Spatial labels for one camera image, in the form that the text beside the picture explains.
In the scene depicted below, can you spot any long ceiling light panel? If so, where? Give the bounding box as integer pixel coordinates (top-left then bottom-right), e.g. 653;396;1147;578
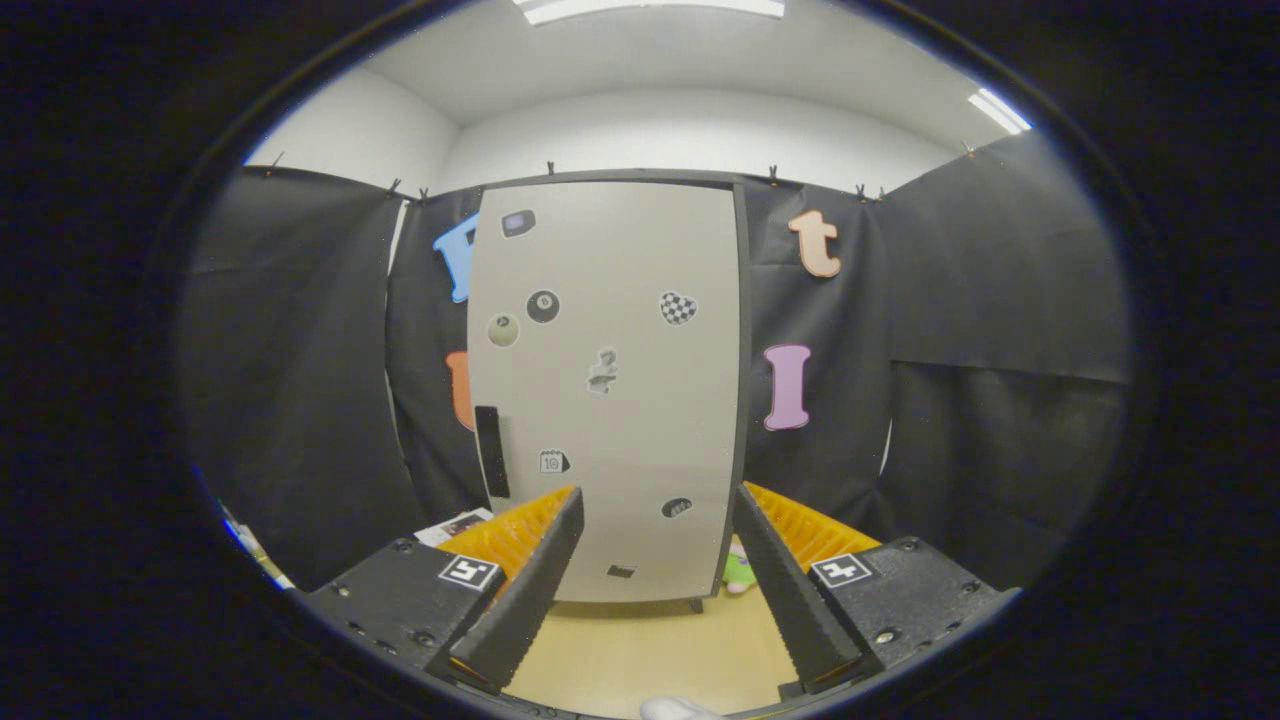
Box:
515;0;788;26

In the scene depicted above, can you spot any grey shoe cabinet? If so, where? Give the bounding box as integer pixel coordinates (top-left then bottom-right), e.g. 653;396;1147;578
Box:
465;168;753;613

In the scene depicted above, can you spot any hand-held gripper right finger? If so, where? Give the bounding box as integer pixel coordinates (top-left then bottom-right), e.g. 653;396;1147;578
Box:
733;482;1023;696

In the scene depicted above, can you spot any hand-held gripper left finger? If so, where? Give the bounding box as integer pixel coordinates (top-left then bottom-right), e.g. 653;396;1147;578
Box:
300;485;586;696

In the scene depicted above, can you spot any black backdrop cloth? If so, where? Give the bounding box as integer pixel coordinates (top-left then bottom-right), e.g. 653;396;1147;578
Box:
180;130;1136;591

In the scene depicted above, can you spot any small ceiling light panel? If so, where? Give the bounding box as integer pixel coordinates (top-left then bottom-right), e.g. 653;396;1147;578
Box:
966;88;1033;136

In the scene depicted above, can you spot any grey shoe cabinet door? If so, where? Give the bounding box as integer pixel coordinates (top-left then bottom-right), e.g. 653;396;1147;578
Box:
468;180;741;604

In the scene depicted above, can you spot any pink and green plush toy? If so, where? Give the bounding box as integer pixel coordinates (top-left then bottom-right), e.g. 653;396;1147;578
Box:
722;543;758;597

